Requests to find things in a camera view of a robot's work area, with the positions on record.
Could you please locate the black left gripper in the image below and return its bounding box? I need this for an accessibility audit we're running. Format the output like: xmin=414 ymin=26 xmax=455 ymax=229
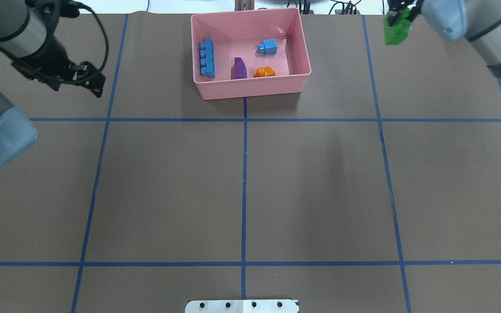
xmin=11 ymin=0 xmax=106 ymax=98

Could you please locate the green block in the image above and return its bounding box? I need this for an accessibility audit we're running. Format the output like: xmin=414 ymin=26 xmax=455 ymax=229
xmin=383 ymin=8 xmax=412 ymax=46

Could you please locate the long blue block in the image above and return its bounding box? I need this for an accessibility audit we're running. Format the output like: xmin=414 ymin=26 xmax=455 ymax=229
xmin=199 ymin=37 xmax=216 ymax=79

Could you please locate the small blue block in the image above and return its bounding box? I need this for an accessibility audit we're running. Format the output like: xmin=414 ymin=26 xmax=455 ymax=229
xmin=257 ymin=38 xmax=277 ymax=56

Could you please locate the orange block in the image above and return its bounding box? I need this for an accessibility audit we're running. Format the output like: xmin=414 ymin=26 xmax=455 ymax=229
xmin=253 ymin=66 xmax=276 ymax=78

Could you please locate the purple block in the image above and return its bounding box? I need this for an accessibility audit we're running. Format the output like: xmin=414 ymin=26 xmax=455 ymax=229
xmin=231 ymin=57 xmax=248 ymax=80

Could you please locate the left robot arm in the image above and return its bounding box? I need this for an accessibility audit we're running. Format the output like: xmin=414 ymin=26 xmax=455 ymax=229
xmin=0 ymin=0 xmax=110 ymax=167

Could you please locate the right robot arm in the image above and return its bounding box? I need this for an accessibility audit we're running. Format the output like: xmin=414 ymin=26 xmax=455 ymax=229
xmin=383 ymin=0 xmax=501 ymax=80

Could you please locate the pink plastic box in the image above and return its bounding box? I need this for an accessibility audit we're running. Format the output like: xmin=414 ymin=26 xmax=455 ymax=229
xmin=190 ymin=7 xmax=311 ymax=100

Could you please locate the aluminium frame post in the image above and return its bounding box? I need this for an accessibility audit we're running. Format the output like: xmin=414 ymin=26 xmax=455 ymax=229
xmin=234 ymin=0 xmax=255 ymax=11

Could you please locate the white camera stand base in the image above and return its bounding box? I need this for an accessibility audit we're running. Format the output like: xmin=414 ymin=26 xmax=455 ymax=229
xmin=184 ymin=299 xmax=301 ymax=313

